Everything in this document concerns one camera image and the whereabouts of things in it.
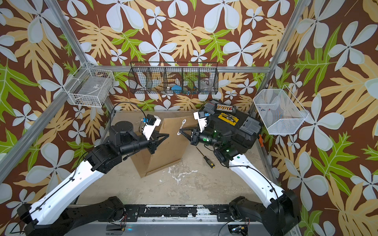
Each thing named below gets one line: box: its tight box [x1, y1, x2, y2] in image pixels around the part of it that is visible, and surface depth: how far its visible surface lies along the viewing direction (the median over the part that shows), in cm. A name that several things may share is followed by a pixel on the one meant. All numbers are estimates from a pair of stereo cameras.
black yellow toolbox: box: [203, 99, 262, 152], surface depth 93 cm
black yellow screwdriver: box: [195, 146, 216, 169], surface depth 93 cm
